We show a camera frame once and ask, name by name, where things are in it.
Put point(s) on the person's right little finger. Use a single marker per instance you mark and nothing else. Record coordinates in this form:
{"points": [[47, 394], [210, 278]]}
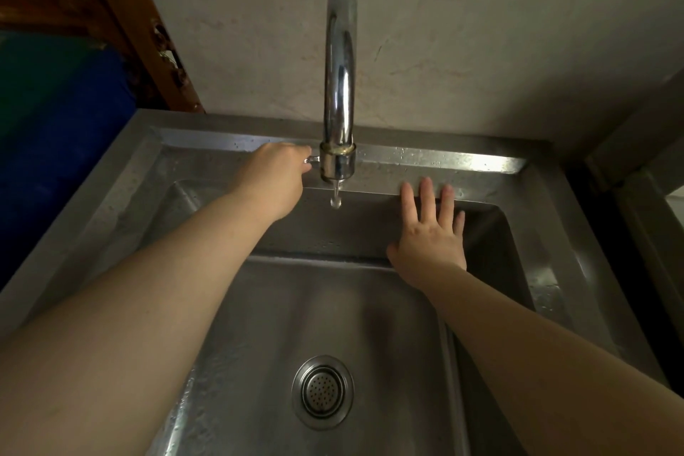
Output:
{"points": [[459, 223]]}

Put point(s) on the person's right forearm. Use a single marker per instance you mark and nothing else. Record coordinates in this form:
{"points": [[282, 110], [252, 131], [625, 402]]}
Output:
{"points": [[539, 365]]}

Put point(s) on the chrome gooseneck faucet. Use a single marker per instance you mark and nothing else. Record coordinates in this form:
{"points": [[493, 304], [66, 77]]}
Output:
{"points": [[340, 71]]}

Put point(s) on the blue plastic sheet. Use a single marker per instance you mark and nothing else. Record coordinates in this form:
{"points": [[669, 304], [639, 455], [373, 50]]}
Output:
{"points": [[59, 140]]}

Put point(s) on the carved brown wooden frame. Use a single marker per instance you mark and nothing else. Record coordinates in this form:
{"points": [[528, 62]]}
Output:
{"points": [[128, 7]]}

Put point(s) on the stainless steel sink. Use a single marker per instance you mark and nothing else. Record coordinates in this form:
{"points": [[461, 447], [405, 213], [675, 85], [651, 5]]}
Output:
{"points": [[331, 300]]}

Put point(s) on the chrome faucet lever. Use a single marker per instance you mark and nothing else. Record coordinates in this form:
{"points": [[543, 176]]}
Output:
{"points": [[314, 158]]}

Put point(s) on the person's right hand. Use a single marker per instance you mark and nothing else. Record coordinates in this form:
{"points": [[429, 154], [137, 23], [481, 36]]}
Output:
{"points": [[430, 250]]}

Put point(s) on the person's right middle finger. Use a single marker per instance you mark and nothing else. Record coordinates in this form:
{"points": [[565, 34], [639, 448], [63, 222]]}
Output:
{"points": [[427, 199]]}

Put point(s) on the person's right thumb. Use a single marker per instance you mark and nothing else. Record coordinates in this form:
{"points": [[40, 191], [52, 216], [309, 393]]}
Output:
{"points": [[395, 253]]}

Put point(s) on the person's left fingers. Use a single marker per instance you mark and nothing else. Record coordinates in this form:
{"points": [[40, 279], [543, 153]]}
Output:
{"points": [[303, 159]]}

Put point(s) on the grey metal table frame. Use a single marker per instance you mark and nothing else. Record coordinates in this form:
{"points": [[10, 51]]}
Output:
{"points": [[641, 178]]}

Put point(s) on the person's left forearm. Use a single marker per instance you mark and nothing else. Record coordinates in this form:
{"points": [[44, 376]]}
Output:
{"points": [[133, 322]]}

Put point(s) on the round metal drain strainer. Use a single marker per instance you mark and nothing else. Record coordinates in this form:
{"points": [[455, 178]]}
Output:
{"points": [[323, 391]]}

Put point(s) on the person's left hand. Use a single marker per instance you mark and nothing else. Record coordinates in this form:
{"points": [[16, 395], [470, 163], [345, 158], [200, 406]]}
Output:
{"points": [[270, 175]]}

